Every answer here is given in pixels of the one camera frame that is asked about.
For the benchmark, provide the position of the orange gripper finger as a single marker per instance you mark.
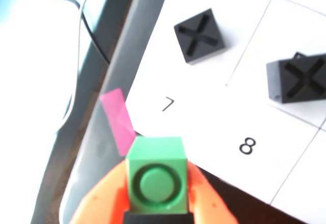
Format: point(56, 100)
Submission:
point(107, 196)
point(208, 203)

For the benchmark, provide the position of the green cube with circle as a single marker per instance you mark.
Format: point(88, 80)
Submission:
point(158, 183)

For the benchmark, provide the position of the white numbered grid paper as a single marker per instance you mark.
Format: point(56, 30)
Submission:
point(216, 112)

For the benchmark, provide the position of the black cube with cross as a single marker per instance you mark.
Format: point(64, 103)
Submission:
point(298, 81)
point(198, 35)

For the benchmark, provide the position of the purple tape strip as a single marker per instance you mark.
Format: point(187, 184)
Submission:
point(118, 122)

